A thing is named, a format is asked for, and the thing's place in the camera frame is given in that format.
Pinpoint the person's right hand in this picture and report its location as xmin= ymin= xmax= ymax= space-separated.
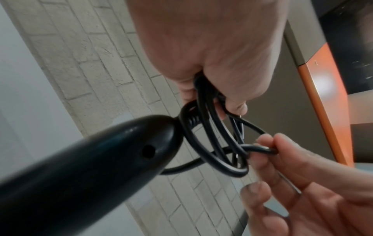
xmin=240 ymin=133 xmax=373 ymax=236

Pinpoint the person's left hand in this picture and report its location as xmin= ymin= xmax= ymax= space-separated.
xmin=125 ymin=0 xmax=289 ymax=121

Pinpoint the black power cord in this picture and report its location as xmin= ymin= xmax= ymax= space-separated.
xmin=160 ymin=72 xmax=279 ymax=178

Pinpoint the black hair dryer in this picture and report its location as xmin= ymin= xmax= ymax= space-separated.
xmin=0 ymin=114 xmax=185 ymax=236

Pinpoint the orange overhead panel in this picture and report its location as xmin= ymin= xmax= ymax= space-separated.
xmin=297 ymin=43 xmax=356 ymax=168

